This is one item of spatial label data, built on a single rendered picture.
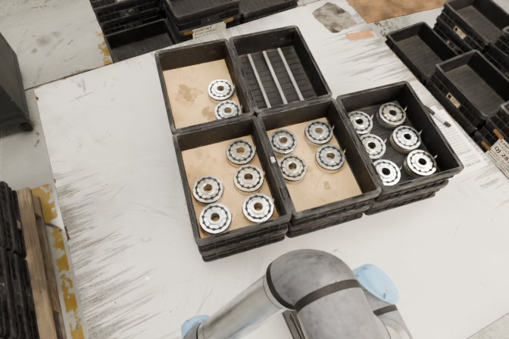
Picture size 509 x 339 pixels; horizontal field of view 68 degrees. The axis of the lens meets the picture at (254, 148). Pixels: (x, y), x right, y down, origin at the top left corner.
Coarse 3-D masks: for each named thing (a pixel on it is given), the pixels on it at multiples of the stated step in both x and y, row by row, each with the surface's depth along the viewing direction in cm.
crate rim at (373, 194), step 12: (288, 108) 134; (336, 108) 135; (264, 132) 131; (348, 132) 130; (360, 156) 125; (276, 168) 122; (372, 180) 121; (288, 192) 118; (372, 192) 118; (324, 204) 116; (336, 204) 116; (348, 204) 118; (300, 216) 114
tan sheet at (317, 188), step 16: (288, 128) 142; (304, 128) 142; (304, 144) 139; (336, 144) 139; (304, 160) 135; (320, 176) 132; (336, 176) 132; (352, 176) 132; (304, 192) 129; (320, 192) 129; (336, 192) 129; (352, 192) 129; (304, 208) 126
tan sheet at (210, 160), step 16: (224, 144) 138; (192, 160) 134; (208, 160) 134; (224, 160) 134; (256, 160) 135; (192, 176) 131; (224, 176) 131; (224, 192) 128; (240, 208) 125; (256, 208) 125; (240, 224) 122
